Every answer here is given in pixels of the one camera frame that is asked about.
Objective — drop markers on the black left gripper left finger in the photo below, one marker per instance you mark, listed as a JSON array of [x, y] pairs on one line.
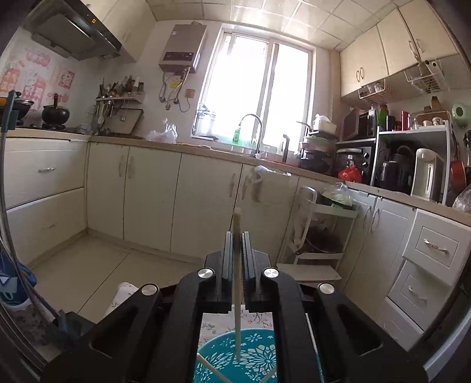
[[153, 335]]

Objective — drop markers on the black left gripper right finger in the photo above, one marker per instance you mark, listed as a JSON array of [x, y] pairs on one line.
[[320, 335]]

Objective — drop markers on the wooden chopstick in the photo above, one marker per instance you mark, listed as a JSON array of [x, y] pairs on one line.
[[237, 288]]

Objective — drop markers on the lower kitchen cabinets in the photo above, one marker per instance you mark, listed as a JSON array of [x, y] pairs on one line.
[[179, 203]]

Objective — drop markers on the kitchen faucet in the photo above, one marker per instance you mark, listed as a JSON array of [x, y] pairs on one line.
[[254, 144]]

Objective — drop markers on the floral tablecloth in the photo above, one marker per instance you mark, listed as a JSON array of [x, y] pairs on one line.
[[213, 324]]

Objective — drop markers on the teal perforated plastic basket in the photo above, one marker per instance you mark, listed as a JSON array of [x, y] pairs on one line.
[[258, 361]]

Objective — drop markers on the chopstick lying in basket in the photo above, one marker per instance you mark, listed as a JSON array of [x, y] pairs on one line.
[[202, 360]]

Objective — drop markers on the white shelf trolley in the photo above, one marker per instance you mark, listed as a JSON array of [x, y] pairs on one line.
[[317, 235]]

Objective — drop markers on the white fridge side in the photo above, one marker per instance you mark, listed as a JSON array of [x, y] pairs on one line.
[[452, 356]]

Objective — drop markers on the white drawer unit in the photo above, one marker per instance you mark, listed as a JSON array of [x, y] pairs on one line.
[[435, 254]]

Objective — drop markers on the blue white bag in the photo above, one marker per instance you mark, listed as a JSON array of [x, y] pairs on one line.
[[13, 294]]

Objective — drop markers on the red plastic bag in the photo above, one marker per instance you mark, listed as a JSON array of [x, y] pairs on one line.
[[350, 174]]

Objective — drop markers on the black toaster oven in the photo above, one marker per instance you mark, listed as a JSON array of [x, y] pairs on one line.
[[362, 157]]

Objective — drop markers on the white electric kettle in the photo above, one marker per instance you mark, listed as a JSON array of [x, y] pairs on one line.
[[429, 175]]

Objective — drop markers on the white plastic bag on counter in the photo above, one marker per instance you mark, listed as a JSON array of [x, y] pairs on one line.
[[168, 135]]

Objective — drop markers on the green dish soap bottle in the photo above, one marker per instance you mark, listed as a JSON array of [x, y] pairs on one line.
[[236, 136]]

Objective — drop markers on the microwave oven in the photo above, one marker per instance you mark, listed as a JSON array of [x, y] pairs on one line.
[[357, 125]]

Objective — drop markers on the black cooking pot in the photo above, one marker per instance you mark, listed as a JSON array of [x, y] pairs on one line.
[[54, 116]]

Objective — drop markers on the white storage shelf unit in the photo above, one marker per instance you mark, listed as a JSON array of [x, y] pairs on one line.
[[395, 151]]

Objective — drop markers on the black wok on stove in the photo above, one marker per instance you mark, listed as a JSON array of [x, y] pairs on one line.
[[20, 104]]

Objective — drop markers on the range hood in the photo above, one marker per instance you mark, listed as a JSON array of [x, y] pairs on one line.
[[70, 29]]

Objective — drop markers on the broom with metal handle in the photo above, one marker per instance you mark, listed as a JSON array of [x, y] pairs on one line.
[[42, 208]]

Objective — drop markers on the wall utensil rack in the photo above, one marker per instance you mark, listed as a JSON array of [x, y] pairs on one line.
[[117, 108]]

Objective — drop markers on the wall gas water heater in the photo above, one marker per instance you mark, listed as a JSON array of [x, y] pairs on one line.
[[183, 48]]

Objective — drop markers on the upper wall cabinets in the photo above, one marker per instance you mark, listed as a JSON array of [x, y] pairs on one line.
[[408, 35]]

